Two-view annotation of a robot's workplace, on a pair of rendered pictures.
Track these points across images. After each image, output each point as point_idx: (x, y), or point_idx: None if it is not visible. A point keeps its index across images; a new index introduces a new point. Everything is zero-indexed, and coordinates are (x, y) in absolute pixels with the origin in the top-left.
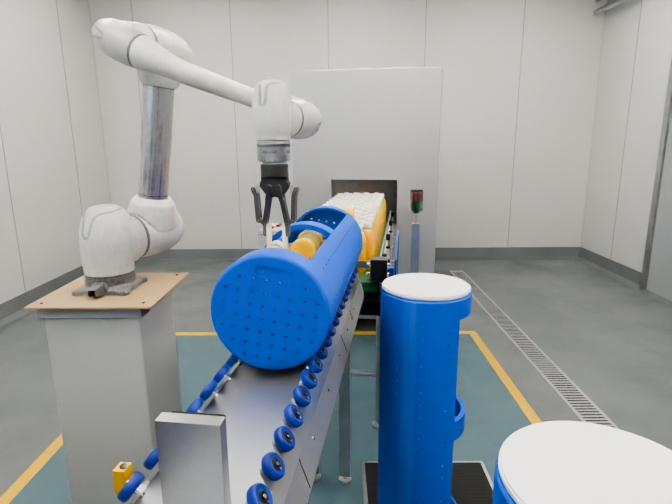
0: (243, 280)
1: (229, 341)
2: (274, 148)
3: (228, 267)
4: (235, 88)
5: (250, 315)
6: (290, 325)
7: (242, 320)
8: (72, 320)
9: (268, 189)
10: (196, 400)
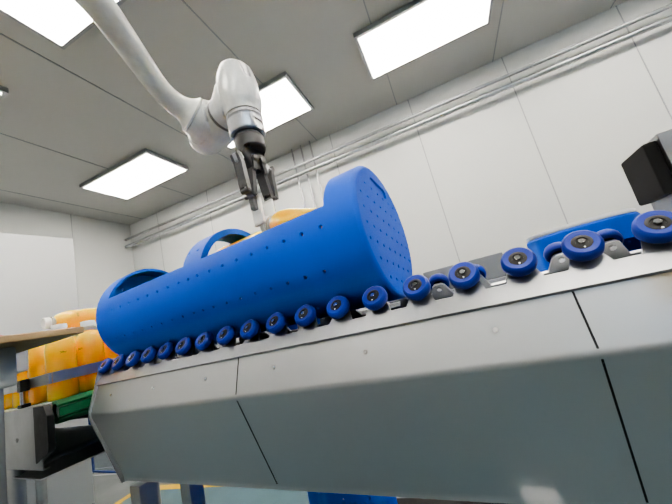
0: (367, 188)
1: (380, 261)
2: (261, 118)
3: (354, 171)
4: (154, 62)
5: (381, 229)
6: (398, 242)
7: (379, 234)
8: None
9: (255, 157)
10: (516, 247)
